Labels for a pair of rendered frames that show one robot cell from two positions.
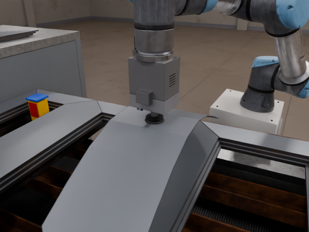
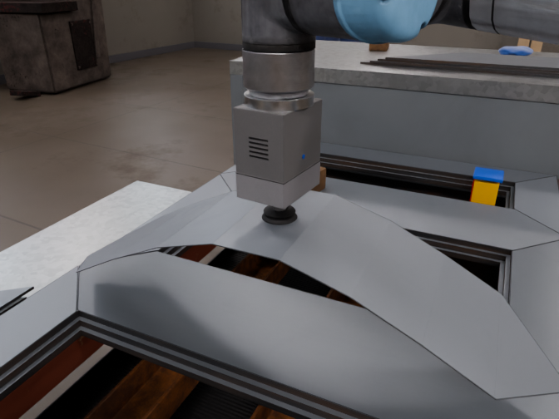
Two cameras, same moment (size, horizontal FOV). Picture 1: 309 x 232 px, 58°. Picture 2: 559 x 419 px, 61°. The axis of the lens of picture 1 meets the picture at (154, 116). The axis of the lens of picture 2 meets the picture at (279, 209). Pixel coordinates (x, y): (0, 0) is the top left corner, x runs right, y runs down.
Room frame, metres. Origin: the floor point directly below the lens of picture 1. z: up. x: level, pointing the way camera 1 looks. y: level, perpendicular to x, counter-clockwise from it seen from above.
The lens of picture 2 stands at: (0.54, -0.51, 1.27)
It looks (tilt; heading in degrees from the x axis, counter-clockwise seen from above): 26 degrees down; 90
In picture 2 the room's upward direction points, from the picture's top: straight up
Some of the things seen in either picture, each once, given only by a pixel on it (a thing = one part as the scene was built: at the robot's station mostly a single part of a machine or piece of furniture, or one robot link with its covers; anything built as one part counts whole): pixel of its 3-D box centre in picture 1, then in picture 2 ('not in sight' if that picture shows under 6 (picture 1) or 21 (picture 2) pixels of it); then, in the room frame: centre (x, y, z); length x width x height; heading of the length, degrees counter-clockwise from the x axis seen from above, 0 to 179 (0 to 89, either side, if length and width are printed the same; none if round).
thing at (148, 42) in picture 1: (152, 39); (280, 71); (0.54, 0.00, 1.19); 0.08 x 0.08 x 0.05
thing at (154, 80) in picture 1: (150, 80); (272, 140); (0.53, 0.01, 1.11); 0.10 x 0.09 x 0.16; 148
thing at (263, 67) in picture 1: (266, 71); not in sight; (1.17, -0.49, 0.94); 0.13 x 0.12 x 0.14; 42
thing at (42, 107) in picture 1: (42, 121); (479, 217); (1.00, 0.46, 0.78); 0.05 x 0.05 x 0.19; 65
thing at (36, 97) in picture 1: (37, 99); (487, 177); (1.00, 0.46, 0.88); 0.06 x 0.06 x 0.02; 65
